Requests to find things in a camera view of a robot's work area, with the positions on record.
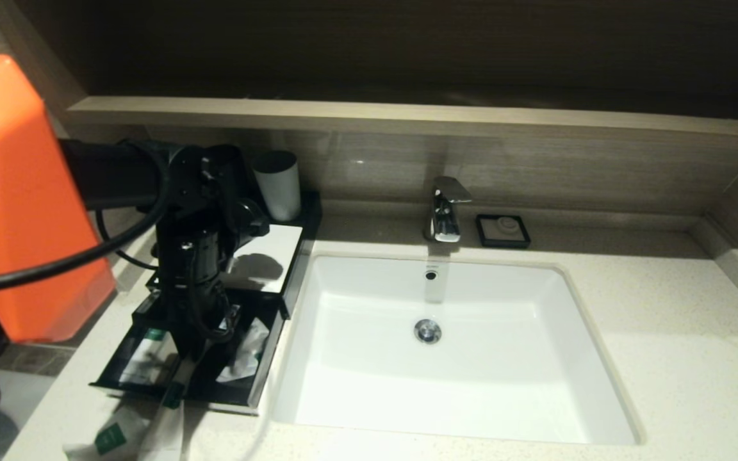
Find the shower cap packet green label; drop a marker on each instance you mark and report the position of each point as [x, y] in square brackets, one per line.
[119, 435]

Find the round wrapped soap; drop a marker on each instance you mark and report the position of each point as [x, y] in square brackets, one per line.
[505, 225]

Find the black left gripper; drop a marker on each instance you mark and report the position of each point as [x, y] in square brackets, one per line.
[189, 314]

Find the white ceramic sink basin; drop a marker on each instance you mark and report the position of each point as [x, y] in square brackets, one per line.
[503, 371]

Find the clear packet with white tube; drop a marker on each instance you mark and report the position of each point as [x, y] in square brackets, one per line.
[145, 358]

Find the black amenity drawer box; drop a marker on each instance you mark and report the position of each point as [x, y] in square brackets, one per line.
[308, 224]

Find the long wooden wall shelf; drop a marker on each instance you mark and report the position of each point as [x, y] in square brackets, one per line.
[407, 119]

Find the white plate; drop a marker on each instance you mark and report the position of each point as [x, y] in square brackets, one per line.
[279, 256]

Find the chrome sink drain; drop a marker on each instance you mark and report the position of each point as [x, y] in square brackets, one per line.
[427, 331]

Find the crumpled white translucent packet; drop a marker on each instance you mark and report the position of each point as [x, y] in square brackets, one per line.
[247, 355]

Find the chrome faucet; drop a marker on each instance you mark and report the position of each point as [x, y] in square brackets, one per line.
[444, 218]

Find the black square soap dish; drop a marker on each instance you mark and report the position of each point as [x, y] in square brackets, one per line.
[484, 240]

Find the white cup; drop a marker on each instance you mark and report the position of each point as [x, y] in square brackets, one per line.
[278, 192]

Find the long clear toothbrush packet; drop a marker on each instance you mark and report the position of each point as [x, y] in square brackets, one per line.
[170, 416]

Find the black compartment tray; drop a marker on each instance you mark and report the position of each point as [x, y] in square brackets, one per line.
[113, 371]

